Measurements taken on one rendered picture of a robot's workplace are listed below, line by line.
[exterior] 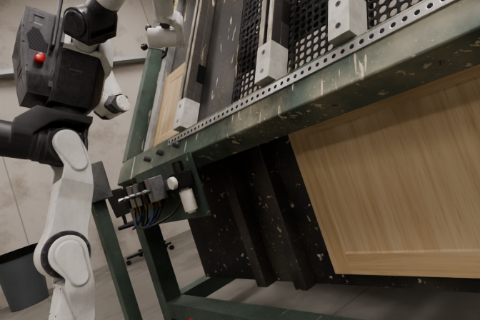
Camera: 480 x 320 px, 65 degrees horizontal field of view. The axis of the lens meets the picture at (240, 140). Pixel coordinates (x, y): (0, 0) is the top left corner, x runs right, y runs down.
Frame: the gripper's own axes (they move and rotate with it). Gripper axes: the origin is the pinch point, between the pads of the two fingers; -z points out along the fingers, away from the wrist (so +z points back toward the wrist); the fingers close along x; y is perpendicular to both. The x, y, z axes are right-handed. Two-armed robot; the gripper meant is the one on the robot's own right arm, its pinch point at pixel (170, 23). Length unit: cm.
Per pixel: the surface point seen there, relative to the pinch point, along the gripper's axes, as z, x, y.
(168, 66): -36.6, -20.1, 20.1
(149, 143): -3, -37, 43
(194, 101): 12.3, -27.5, 9.2
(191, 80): 6.7, -21.3, 6.2
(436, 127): 76, -49, -50
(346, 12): 67, -13, -45
